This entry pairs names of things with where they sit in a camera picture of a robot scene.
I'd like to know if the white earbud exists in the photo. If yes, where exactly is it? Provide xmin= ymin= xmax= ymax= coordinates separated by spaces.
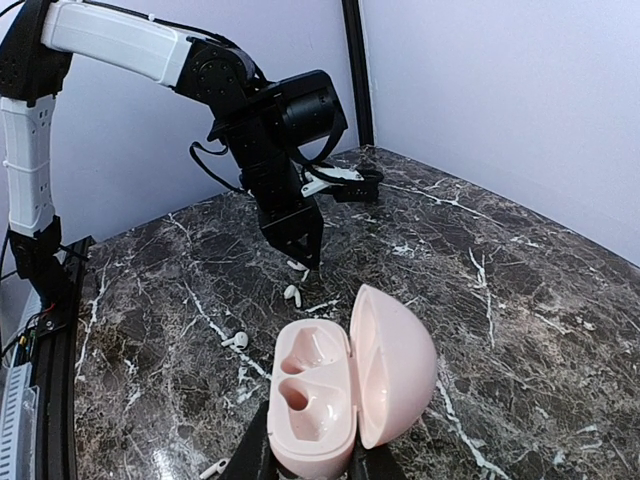
xmin=221 ymin=331 xmax=249 ymax=350
xmin=283 ymin=285 xmax=302 ymax=309
xmin=287 ymin=260 xmax=310 ymax=282
xmin=199 ymin=458 xmax=230 ymax=480

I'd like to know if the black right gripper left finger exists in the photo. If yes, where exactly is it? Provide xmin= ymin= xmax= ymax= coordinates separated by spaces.
xmin=232 ymin=402 xmax=279 ymax=480

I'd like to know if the black front aluminium rail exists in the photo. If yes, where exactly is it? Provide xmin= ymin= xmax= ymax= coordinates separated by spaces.
xmin=31 ymin=236 xmax=95 ymax=479

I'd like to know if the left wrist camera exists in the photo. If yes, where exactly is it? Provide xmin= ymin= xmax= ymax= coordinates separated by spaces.
xmin=301 ymin=164 xmax=384 ymax=203

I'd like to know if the black left frame post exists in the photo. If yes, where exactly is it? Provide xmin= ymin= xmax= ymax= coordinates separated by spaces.
xmin=341 ymin=0 xmax=375 ymax=146

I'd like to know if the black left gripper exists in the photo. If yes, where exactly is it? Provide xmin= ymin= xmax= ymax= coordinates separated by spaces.
xmin=252 ymin=185 xmax=323 ymax=270

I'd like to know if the pink earbud charging case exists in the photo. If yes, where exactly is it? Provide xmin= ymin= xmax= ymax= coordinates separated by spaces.
xmin=266 ymin=285 xmax=437 ymax=479

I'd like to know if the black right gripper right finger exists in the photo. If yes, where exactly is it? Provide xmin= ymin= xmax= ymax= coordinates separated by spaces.
xmin=349 ymin=439 xmax=403 ymax=480

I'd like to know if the white slotted cable duct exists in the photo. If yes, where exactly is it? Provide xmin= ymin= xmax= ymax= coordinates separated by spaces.
xmin=1 ymin=363 xmax=38 ymax=480

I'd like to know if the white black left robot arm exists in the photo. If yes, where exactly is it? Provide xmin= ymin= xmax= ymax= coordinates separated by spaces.
xmin=1 ymin=1 xmax=347 ymax=306

